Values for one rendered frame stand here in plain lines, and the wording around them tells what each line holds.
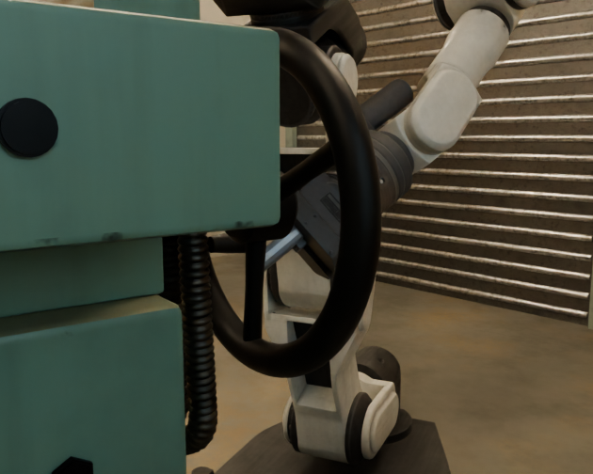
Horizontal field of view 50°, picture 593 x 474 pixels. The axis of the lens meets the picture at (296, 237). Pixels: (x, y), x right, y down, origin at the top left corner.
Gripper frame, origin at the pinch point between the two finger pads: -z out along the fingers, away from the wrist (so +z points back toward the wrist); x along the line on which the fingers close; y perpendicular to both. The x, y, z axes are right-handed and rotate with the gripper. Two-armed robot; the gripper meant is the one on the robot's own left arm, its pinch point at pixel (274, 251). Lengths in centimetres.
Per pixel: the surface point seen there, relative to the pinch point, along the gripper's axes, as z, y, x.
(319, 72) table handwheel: 0.5, 25.7, 5.7
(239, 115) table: -17.0, 45.1, 0.4
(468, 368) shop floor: 94, -155, -70
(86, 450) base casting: -25.7, 34.2, -3.8
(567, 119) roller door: 215, -149, -27
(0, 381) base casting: -26.4, 36.5, -0.1
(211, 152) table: -18.3, 44.9, 0.1
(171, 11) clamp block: -5.6, 26.6, 14.2
